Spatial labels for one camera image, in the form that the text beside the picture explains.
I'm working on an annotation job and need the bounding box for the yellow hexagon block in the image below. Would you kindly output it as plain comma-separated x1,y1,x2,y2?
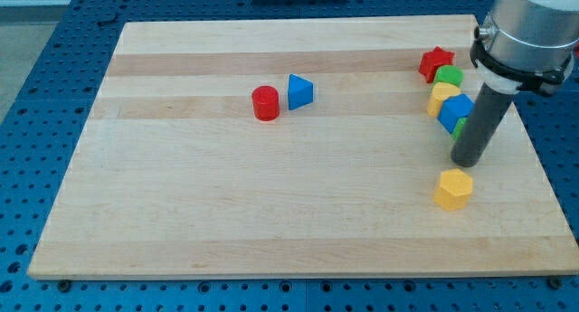
433,168,474,211

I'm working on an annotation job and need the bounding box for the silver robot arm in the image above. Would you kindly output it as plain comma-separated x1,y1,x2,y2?
470,0,578,96

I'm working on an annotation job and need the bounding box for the red star block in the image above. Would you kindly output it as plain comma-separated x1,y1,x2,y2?
418,46,455,83

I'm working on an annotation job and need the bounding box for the green star block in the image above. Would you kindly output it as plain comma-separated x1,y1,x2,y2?
451,117,468,140

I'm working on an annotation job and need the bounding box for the red cylinder block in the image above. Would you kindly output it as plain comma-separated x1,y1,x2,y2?
252,85,280,121

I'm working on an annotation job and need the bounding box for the blue triangle block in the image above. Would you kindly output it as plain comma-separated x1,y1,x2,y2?
288,74,314,110

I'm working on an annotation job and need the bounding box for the wooden board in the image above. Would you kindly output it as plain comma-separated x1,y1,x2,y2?
28,15,578,280

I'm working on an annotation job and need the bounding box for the yellow heart block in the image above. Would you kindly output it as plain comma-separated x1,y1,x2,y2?
426,82,461,118

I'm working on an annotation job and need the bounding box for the green cylinder block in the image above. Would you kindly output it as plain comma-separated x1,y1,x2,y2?
433,65,464,87

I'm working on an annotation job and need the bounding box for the blue cube block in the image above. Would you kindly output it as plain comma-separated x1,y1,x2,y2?
438,94,474,134

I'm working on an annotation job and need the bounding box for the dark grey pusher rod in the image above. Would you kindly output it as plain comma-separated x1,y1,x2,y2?
451,83,515,167

